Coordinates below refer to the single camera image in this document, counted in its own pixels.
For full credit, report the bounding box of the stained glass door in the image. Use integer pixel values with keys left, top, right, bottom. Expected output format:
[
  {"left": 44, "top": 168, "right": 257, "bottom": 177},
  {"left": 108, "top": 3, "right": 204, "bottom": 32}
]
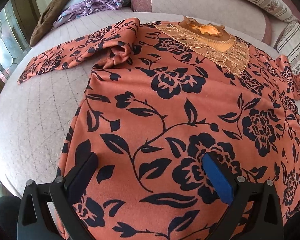
[{"left": 0, "top": 1, "right": 30, "bottom": 83}]

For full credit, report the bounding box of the brown garment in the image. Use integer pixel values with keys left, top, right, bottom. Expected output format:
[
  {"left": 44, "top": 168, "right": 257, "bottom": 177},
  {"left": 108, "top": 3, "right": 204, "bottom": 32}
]
[{"left": 30, "top": 0, "right": 70, "bottom": 47}]

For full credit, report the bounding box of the striped floral pillow right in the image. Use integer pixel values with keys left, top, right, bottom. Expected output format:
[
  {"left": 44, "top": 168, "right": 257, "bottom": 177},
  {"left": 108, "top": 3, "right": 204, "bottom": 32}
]
[{"left": 274, "top": 21, "right": 300, "bottom": 74}]

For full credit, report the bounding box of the purple floral garment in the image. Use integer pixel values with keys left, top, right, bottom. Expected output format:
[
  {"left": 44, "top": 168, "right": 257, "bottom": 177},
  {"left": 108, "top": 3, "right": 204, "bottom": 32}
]
[{"left": 52, "top": 0, "right": 124, "bottom": 29}]

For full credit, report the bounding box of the orange floral blouse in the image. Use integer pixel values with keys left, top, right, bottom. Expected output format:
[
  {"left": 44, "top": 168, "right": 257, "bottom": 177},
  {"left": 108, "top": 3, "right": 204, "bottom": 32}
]
[{"left": 18, "top": 18, "right": 300, "bottom": 239}]

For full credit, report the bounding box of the pink sofa backrest corner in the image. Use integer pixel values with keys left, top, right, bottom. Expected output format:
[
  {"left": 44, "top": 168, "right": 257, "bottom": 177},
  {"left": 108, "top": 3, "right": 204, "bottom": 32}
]
[{"left": 282, "top": 0, "right": 300, "bottom": 21}]

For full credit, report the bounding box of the pink quilted bolster cushion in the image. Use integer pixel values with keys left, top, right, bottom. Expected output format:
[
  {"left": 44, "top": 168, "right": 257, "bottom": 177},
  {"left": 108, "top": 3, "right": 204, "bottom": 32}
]
[{"left": 131, "top": 0, "right": 272, "bottom": 45}]

